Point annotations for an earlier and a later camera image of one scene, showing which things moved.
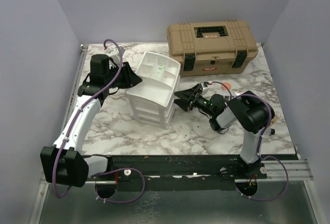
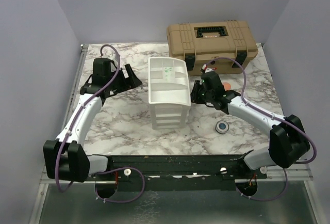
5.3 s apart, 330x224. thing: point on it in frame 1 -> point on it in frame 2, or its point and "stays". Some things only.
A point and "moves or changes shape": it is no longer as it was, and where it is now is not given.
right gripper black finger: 189,94 -> 211,90
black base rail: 165,173 stays
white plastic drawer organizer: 153,99 moves or changes shape
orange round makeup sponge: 227,84 stays
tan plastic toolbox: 208,47 stays
